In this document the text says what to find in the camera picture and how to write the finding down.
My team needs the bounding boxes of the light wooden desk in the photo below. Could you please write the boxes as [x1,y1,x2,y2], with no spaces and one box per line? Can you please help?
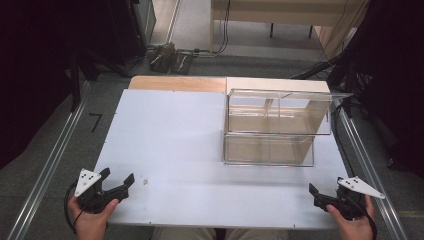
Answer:
[208,0,371,54]

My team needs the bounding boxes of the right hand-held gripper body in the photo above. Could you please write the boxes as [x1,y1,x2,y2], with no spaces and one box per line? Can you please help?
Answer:
[334,176,386,221]

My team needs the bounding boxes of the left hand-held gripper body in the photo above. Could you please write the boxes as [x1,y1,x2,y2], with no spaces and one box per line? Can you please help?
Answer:
[73,169,118,214]

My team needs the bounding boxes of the brown wooden board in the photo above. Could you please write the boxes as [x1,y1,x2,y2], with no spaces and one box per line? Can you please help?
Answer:
[128,75,228,94]

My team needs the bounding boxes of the metal floor rail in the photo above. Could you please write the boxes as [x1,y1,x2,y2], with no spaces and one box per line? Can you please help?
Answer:
[333,96,409,240]
[6,79,93,240]

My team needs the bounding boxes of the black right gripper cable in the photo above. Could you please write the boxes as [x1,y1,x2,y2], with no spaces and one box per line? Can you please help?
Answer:
[346,194,379,240]

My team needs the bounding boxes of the dark bag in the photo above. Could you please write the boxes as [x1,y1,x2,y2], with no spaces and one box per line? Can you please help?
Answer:
[146,42,195,76]

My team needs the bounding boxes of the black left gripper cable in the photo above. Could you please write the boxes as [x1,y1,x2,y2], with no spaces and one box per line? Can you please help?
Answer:
[63,181,84,234]

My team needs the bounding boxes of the person's left hand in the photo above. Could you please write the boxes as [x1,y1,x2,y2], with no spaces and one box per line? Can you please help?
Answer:
[67,196,120,240]

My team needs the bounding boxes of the dark curtain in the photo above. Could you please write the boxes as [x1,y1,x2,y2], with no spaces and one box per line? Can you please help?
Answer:
[343,0,424,181]
[0,0,116,171]

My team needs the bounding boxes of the hanging black cables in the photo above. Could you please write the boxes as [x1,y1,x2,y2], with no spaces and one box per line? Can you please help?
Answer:
[214,0,233,55]

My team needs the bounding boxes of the person's right hand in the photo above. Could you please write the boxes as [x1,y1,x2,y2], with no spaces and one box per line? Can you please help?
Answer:
[326,195,376,240]

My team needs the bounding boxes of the black tripod stand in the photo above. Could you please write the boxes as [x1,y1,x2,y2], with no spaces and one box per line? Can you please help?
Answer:
[289,49,371,119]
[64,46,133,113]

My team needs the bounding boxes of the pale wooden board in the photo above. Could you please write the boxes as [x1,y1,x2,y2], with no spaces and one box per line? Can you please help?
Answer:
[225,76,331,95]

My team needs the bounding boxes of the clear acrylic two-tier cabinet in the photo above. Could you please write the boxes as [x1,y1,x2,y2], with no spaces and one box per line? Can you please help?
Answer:
[222,87,354,168]

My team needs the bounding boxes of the black cabinet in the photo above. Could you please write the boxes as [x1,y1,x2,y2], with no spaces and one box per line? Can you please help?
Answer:
[99,0,158,66]

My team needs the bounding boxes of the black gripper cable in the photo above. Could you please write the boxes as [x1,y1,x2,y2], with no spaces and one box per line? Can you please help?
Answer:
[63,181,84,234]
[346,194,379,240]

